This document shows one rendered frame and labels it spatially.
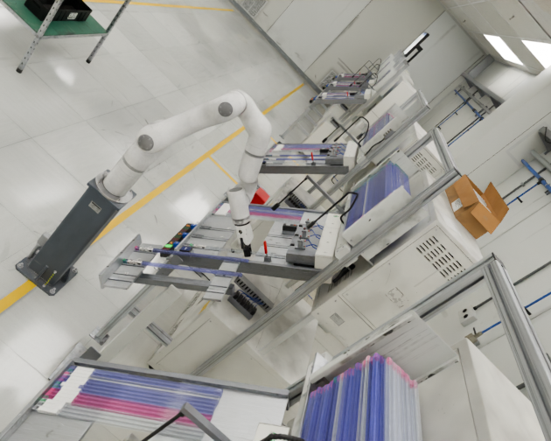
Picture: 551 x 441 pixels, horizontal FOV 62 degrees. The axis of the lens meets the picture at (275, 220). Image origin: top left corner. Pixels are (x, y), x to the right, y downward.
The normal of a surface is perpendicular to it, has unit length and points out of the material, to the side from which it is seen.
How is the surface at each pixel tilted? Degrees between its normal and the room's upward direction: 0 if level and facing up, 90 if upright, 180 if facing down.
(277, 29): 90
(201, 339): 90
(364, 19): 90
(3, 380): 0
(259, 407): 45
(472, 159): 90
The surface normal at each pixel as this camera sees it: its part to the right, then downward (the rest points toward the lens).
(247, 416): -0.02, -0.92
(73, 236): -0.18, 0.43
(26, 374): 0.67, -0.61
